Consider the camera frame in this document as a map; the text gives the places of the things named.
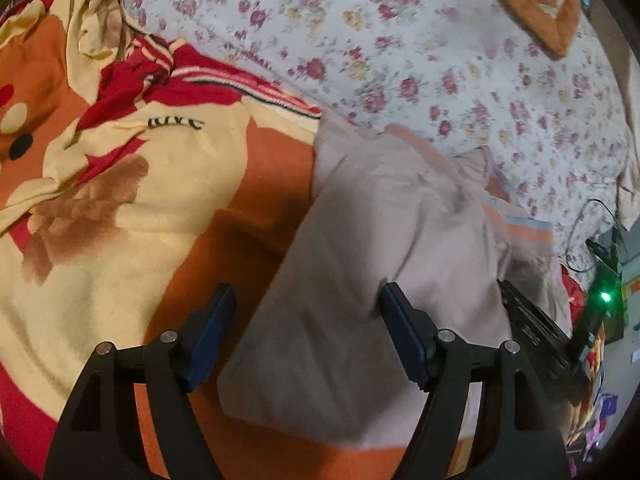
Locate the beige orange-striped garment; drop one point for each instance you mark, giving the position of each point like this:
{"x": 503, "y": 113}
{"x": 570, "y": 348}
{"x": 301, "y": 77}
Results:
{"x": 375, "y": 220}

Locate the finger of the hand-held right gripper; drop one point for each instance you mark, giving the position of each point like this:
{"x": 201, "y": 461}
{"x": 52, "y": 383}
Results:
{"x": 530, "y": 317}

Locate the orange patterned cushion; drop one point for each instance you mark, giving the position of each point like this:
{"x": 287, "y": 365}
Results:
{"x": 540, "y": 15}

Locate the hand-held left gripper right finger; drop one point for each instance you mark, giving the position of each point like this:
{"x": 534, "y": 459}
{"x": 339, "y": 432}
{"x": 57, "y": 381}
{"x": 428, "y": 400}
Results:
{"x": 405, "y": 340}

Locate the floral bed sheet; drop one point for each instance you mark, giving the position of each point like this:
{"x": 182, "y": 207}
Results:
{"x": 400, "y": 35}

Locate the beige cloth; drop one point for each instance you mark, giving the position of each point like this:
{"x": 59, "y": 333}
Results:
{"x": 629, "y": 190}

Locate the yellow orange red printed blanket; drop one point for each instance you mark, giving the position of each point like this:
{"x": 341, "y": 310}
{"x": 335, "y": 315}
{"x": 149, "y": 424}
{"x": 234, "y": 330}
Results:
{"x": 150, "y": 200}

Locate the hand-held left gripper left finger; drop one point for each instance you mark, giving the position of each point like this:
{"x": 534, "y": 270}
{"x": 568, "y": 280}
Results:
{"x": 210, "y": 337}

